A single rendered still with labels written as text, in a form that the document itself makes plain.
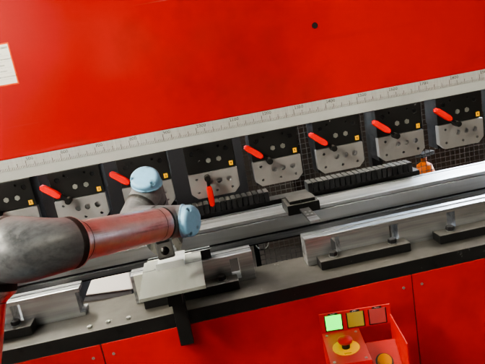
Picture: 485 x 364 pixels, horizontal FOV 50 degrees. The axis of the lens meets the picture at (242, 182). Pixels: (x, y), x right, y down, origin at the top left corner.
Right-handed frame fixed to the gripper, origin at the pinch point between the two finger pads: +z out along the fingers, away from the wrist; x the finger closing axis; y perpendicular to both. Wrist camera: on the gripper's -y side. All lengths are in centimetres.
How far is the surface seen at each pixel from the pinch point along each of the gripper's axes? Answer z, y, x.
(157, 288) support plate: -5.3, -13.7, 3.8
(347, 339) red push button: 0, -38, -43
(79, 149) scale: -22.8, 26.3, 18.9
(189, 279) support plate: -4.2, -12.4, -5.1
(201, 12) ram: -47, 47, -23
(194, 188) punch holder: -9.4, 14.5, -11.4
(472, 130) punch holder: -10, 15, -101
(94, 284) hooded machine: 210, 108, 74
